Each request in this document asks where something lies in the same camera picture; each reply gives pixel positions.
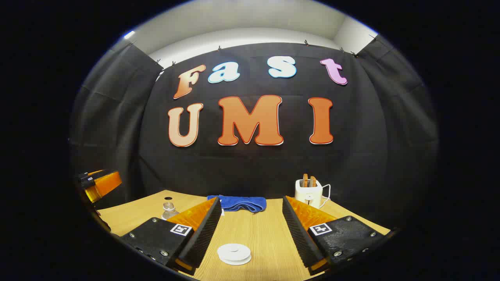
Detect clear water bottle green label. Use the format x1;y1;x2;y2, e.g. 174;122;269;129
161;202;180;220

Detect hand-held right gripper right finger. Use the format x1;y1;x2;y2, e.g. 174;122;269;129
282;195;391;276

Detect white teacup lid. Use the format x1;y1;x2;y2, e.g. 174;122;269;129
217;244;252;263

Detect blue folded towel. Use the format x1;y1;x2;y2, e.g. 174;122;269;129
207;195;267;213

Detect white toaster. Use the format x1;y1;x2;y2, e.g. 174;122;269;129
295;179;323;209

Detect black backdrop cloth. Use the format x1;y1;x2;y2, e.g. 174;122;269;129
70;37;440;235

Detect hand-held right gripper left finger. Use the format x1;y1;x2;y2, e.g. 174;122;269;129
119;197;222;274

